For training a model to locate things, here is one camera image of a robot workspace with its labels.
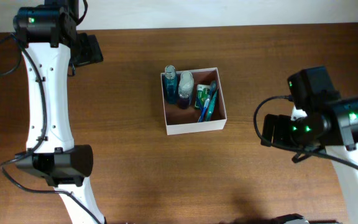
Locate blue and white toothbrush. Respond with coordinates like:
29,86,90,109
198,80,217,123

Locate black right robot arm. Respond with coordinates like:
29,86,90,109
255,66,358,223

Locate blue disposable razor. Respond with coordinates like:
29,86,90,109
196,97,204,113

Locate white cardboard box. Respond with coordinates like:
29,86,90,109
160,67,227,135

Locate blue mouthwash bottle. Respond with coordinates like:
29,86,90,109
164,65,178,104

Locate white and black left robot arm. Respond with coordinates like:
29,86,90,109
13,1,106,223

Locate clear purple soap bottle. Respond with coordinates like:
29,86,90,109
177,71,194,110

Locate green toothpaste tube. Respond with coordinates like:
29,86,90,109
204,90,219,121

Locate green soap bar box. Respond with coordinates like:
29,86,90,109
195,84,210,110

